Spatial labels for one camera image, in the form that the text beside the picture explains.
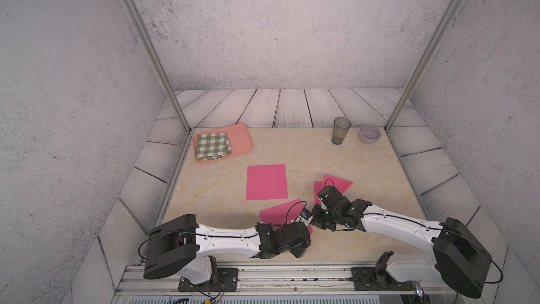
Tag right aluminium frame post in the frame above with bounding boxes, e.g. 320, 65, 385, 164
385, 0, 464, 135

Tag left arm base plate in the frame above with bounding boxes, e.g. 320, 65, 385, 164
178, 267, 239, 293

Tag green checkered cloth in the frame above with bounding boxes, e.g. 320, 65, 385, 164
195, 132, 232, 161

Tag aluminium frame post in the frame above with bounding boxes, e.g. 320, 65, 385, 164
385, 0, 464, 135
120, 0, 191, 133

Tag pink square paper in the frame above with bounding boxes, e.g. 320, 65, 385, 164
313, 175, 353, 205

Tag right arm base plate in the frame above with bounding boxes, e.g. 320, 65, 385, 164
350, 267, 416, 291

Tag lilac bowl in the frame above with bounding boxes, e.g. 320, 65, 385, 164
359, 125, 381, 144

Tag front aluminium rail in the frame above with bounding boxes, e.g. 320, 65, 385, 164
110, 263, 482, 304

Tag grey translucent cup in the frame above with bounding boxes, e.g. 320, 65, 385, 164
331, 117, 352, 145

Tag pink plastic tray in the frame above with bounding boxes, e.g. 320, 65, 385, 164
193, 124, 254, 163

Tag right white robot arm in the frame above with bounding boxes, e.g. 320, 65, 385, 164
311, 186, 494, 298

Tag left aluminium frame post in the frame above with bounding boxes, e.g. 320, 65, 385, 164
120, 0, 191, 133

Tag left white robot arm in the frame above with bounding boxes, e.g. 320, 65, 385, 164
143, 214, 311, 286

